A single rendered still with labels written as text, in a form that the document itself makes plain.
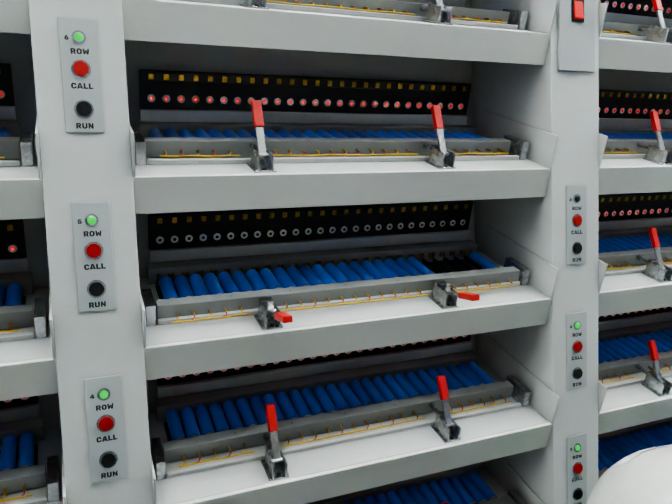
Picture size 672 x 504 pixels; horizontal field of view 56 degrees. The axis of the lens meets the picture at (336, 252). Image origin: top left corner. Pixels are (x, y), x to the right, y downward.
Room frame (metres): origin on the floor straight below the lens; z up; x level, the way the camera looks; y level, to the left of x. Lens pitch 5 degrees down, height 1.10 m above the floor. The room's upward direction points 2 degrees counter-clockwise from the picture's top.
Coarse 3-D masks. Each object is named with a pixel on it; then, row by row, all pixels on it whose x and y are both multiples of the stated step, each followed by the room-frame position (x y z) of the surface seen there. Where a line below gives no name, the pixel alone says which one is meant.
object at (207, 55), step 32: (0, 32) 0.85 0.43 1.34; (32, 64) 0.86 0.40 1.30; (128, 64) 0.91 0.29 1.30; (160, 64) 0.93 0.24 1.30; (192, 64) 0.95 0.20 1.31; (224, 64) 0.97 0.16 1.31; (256, 64) 0.99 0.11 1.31; (288, 64) 1.01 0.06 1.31; (320, 64) 1.03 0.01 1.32; (352, 64) 1.05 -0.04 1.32; (384, 64) 1.07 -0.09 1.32; (416, 64) 1.10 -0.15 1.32; (448, 64) 1.12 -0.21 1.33; (32, 96) 0.86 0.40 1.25; (128, 96) 0.91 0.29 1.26; (32, 128) 0.86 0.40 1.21; (32, 224) 0.86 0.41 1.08; (32, 256) 0.86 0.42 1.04
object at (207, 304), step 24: (288, 288) 0.85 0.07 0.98; (312, 288) 0.86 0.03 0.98; (336, 288) 0.86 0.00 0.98; (360, 288) 0.88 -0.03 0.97; (384, 288) 0.90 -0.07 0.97; (408, 288) 0.91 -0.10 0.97; (432, 288) 0.93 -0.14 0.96; (456, 288) 0.93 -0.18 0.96; (480, 288) 0.94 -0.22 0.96; (168, 312) 0.78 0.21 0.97; (192, 312) 0.79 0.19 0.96; (216, 312) 0.80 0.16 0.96
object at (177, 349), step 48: (336, 240) 1.00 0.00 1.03; (384, 240) 1.03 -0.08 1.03; (432, 240) 1.07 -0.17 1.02; (144, 288) 0.86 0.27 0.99; (528, 288) 0.98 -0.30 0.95; (144, 336) 0.72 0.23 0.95; (192, 336) 0.75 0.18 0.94; (240, 336) 0.76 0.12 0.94; (288, 336) 0.79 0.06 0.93; (336, 336) 0.82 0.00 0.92; (384, 336) 0.85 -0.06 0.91; (432, 336) 0.89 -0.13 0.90
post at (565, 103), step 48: (480, 0) 1.11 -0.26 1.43; (480, 96) 1.12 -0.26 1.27; (528, 96) 1.00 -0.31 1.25; (576, 96) 0.97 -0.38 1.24; (576, 144) 0.97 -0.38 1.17; (480, 240) 1.12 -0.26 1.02; (528, 240) 1.00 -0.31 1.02; (576, 288) 0.97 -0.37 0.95; (480, 336) 1.13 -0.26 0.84; (528, 336) 1.01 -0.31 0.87; (576, 432) 0.97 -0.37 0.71; (528, 480) 1.01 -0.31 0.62
